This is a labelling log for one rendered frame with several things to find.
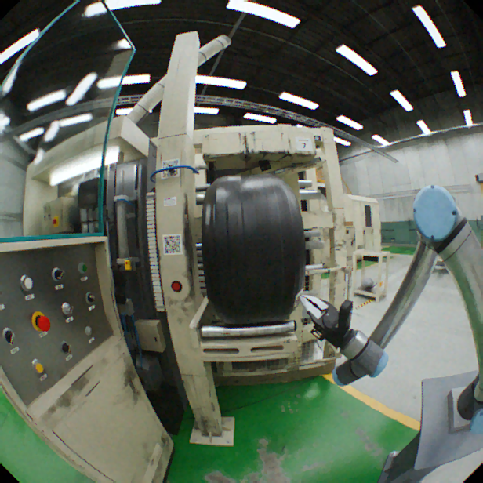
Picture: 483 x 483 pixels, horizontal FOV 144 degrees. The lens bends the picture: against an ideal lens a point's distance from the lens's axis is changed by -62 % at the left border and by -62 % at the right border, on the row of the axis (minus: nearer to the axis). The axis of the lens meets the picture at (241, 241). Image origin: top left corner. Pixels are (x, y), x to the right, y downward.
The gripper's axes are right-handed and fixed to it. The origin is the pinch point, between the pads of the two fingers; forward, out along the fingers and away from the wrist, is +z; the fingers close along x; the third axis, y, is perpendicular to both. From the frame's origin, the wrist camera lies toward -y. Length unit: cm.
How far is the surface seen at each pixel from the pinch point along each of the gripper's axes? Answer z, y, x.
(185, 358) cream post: 18, 42, -35
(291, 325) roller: -2.4, 15.4, -1.2
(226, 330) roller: 12.4, 19.4, -18.4
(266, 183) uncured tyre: 28.5, -21.4, 7.9
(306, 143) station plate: 46, -25, 61
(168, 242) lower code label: 47, 4, -18
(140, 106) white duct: 133, -37, 4
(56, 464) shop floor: -4, 60, -171
